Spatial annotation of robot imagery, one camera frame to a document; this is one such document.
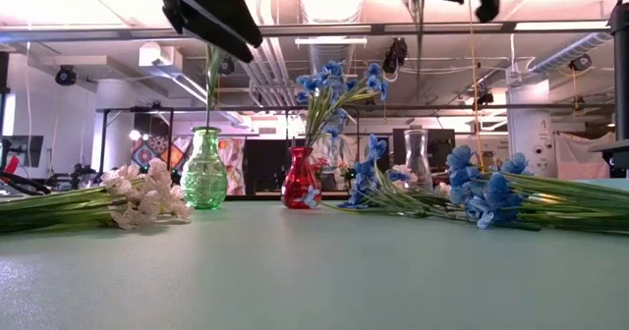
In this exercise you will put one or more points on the floral hanging cloth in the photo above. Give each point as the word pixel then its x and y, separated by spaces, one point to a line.
pixel 233 165

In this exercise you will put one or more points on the white hanging cloth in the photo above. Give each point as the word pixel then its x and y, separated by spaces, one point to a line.
pixel 585 153

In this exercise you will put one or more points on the blue artificial flower stem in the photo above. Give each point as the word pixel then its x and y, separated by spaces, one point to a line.
pixel 324 82
pixel 366 173
pixel 491 197

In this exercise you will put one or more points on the colourful patchwork quilt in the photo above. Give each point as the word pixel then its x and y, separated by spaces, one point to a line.
pixel 157 153

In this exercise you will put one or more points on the green table mat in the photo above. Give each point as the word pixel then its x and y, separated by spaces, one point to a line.
pixel 314 281

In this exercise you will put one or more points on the clear glass vase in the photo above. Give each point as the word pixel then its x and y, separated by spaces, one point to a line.
pixel 417 158

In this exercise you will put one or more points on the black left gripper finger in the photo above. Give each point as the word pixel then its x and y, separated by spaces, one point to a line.
pixel 196 30
pixel 216 1

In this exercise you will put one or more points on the ribbed ceiling duct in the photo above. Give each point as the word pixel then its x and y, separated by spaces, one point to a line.
pixel 570 52

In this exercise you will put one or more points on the white pillar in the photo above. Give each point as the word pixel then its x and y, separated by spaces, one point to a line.
pixel 531 138

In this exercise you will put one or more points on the pink artificial flower stem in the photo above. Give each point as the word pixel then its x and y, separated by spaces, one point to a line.
pixel 142 197
pixel 442 188
pixel 403 174

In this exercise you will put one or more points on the yellow artificial tulip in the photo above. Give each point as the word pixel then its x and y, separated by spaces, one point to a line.
pixel 212 84

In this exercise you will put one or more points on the green glass vase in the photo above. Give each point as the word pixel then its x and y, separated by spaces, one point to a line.
pixel 204 178

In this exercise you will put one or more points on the black ceiling spotlight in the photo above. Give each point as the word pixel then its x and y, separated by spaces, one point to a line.
pixel 65 75
pixel 395 55
pixel 580 62

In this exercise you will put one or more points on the red glass vase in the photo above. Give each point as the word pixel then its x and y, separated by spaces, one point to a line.
pixel 297 180

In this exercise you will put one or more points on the black metal post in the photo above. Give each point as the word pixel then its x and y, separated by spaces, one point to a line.
pixel 620 74

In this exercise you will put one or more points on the ceiling light fixture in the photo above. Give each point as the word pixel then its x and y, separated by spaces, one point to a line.
pixel 331 40

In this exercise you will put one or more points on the silver ceiling duct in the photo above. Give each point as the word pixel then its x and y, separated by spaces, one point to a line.
pixel 329 57

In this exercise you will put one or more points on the dark wall screen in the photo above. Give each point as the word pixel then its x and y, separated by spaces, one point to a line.
pixel 22 150

